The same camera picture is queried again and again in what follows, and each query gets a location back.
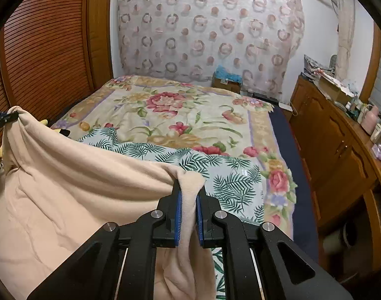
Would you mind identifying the navy mattress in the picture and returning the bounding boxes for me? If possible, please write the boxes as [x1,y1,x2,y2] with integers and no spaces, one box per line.
[268,103,319,263]

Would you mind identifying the peach printed t-shirt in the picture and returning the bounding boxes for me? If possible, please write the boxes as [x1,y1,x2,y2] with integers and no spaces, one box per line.
[0,105,218,300]

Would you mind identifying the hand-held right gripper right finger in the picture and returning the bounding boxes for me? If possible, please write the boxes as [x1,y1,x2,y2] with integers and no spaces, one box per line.
[196,189,354,300]

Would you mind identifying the floral blanket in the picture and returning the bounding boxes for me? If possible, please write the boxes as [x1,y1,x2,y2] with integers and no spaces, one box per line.
[51,75,299,241]

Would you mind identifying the wooden louvred wardrobe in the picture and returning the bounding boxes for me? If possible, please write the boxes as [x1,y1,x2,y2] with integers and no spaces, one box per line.
[0,0,114,126]

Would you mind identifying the pink bottle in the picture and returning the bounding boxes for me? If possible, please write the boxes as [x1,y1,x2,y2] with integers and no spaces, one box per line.
[361,104,380,136]

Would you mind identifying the yellow plush toy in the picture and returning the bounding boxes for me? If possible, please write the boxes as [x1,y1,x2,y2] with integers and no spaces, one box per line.
[0,119,71,176]

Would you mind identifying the cardboard box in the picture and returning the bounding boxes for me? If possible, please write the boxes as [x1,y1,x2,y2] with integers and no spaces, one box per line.
[317,75,354,105]

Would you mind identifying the circle pattern curtain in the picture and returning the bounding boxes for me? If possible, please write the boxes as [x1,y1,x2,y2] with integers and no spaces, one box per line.
[117,0,305,96]

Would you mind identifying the box with blue cloth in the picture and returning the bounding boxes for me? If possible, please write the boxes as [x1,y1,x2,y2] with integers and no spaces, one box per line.
[212,65,243,94]

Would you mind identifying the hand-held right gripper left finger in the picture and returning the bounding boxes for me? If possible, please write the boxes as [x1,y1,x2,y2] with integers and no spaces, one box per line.
[26,179,183,300]

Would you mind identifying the wooden side cabinet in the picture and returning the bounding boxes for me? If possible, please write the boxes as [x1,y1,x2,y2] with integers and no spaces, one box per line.
[289,75,381,282]

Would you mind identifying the leaf print blanket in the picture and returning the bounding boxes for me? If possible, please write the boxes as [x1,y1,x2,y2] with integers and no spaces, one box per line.
[78,127,266,300]

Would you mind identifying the beige tied curtain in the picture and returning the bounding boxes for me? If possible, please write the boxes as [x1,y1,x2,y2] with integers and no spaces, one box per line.
[336,0,357,82]

